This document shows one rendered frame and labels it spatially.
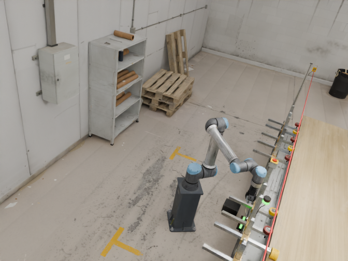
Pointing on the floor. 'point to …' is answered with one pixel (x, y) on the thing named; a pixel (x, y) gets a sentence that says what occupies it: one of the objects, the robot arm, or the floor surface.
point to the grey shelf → (99, 86)
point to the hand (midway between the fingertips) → (247, 202)
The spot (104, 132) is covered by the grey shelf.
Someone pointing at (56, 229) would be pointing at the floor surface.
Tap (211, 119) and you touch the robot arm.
